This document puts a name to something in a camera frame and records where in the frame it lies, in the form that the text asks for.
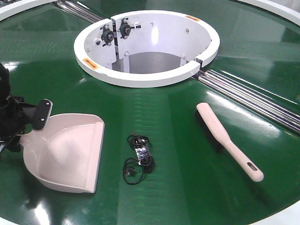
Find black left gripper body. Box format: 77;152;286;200
0;95;35;153

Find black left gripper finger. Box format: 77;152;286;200
32;99;53;131

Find pink plastic dustpan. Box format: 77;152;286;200
20;113;105;193

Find small black wire loop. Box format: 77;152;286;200
122;158;145;185

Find black cable bundle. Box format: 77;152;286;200
127;131;155;173

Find pink hand brush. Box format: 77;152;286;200
196;102;264;182

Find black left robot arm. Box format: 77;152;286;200
0;65;53;153

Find green conveyor belt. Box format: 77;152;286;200
0;3;300;225

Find orange warning sticker left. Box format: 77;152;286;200
82;58;99;70

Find orange warning sticker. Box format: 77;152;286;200
82;58;99;70
185;15;200;22

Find chrome rollers top left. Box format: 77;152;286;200
54;0;104;23

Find chrome rollers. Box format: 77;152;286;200
54;0;104;23
192;70;300;135

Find white outer rim left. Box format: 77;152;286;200
0;0;55;21

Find white rim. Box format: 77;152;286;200
0;0;55;21
240;0;300;26

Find orange warning sticker top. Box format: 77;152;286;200
185;15;200;22

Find chrome rollers right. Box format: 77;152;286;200
192;70;300;135

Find white outer rim right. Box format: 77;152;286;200
240;0;300;26

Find left black bearing mount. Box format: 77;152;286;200
101;24;114;46

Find black bearing mount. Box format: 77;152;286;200
101;24;114;46
117;18;141;39

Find right black bearing mount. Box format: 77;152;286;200
117;18;141;39

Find white inner conveyor ring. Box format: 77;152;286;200
74;10;221;88

